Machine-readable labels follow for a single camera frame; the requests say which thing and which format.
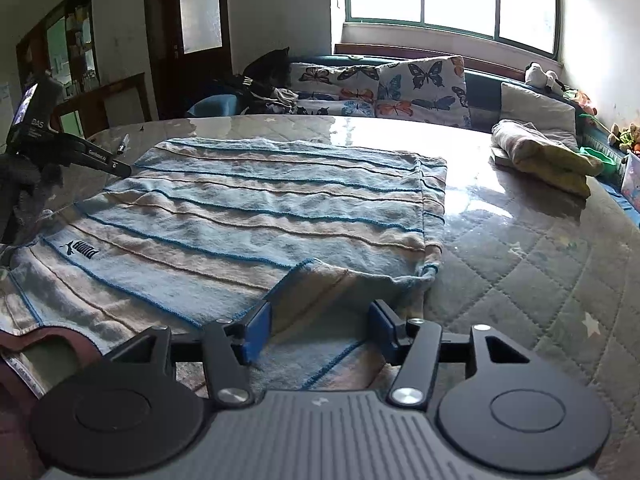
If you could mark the dark wooden door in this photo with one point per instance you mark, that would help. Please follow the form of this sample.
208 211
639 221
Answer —
160 60

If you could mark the grey quilted star table cover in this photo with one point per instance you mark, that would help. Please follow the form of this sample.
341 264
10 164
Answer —
525 270

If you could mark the pile of dark clothes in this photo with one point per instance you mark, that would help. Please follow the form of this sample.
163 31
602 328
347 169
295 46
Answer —
265 67

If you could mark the brown plush toys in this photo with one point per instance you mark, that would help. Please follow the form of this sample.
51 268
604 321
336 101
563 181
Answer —
627 137

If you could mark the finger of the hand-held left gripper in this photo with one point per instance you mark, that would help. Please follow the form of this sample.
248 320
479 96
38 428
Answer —
100 160

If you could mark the wooden display cabinet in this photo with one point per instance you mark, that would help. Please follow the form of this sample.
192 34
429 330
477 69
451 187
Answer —
70 35

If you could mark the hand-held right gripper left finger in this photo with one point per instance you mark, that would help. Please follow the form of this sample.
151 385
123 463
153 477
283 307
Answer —
257 331

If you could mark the blue sofa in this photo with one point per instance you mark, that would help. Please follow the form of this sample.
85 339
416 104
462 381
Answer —
480 95

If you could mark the black marker pen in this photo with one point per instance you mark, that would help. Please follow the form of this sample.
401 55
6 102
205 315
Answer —
122 144

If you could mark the pink plush toy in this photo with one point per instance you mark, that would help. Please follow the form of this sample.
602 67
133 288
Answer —
585 102

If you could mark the folded yellow blanket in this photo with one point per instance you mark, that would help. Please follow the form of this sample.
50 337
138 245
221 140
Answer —
540 160

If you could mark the white and black plush toy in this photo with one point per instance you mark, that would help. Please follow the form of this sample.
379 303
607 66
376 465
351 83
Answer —
537 75

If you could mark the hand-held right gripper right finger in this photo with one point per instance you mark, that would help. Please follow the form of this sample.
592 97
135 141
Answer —
382 329

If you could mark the blue striped towel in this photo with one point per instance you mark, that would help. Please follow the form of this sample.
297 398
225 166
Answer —
250 210

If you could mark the grey pillow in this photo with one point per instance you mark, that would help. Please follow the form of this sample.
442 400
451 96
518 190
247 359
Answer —
537 107

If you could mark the clear plastic storage box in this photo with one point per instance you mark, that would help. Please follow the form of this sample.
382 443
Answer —
632 180

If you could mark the long butterfly print pillow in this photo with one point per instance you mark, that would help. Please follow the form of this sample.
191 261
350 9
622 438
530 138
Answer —
340 108
330 77

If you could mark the green plastic basin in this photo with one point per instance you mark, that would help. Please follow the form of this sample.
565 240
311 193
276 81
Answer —
607 157

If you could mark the square butterfly print pillow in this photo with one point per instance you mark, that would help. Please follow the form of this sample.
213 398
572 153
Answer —
425 90

